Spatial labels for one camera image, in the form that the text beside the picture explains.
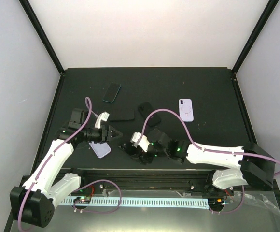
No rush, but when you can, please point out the black magsafe phone case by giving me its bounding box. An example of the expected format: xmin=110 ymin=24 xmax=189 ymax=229
xmin=138 ymin=101 xmax=161 ymax=127

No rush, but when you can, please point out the white slotted cable duct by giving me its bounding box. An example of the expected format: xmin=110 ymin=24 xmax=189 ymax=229
xmin=60 ymin=196 xmax=209 ymax=209

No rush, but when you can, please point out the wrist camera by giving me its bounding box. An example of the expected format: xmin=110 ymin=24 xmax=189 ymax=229
xmin=95 ymin=112 xmax=110 ymax=129
xmin=130 ymin=132 xmax=150 ymax=152

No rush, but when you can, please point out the teal edged phone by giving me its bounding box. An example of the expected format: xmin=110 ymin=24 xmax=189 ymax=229
xmin=102 ymin=83 xmax=121 ymax=103

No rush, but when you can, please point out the lilac magsafe cased phone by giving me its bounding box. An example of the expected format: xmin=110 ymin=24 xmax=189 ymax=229
xmin=179 ymin=99 xmax=194 ymax=122

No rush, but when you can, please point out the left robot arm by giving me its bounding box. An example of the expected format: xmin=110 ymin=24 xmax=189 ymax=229
xmin=10 ymin=109 xmax=122 ymax=228

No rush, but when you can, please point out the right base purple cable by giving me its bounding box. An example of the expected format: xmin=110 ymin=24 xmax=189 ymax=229
xmin=209 ymin=185 xmax=246 ymax=215

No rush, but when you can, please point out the lilac phone case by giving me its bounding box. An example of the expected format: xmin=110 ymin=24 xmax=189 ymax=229
xmin=89 ymin=142 xmax=111 ymax=159

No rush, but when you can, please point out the small circuit board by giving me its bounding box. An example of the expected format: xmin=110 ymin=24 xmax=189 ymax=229
xmin=73 ymin=196 xmax=91 ymax=204

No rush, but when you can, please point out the black flat phone case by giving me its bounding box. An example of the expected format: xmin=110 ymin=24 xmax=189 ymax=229
xmin=109 ymin=108 xmax=135 ymax=122

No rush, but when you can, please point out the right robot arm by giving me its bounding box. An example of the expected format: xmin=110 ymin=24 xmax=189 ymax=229
xmin=119 ymin=129 xmax=275 ymax=195

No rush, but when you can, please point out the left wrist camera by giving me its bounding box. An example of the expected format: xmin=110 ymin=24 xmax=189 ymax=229
xmin=95 ymin=112 xmax=110 ymax=129

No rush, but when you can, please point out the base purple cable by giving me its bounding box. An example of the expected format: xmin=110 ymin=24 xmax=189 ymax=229
xmin=209 ymin=185 xmax=246 ymax=215
xmin=72 ymin=179 xmax=123 ymax=215

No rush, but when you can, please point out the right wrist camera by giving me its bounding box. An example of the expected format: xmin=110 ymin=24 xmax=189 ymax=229
xmin=130 ymin=132 xmax=150 ymax=152

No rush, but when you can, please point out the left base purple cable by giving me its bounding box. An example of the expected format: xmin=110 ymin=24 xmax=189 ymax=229
xmin=72 ymin=179 xmax=123 ymax=215

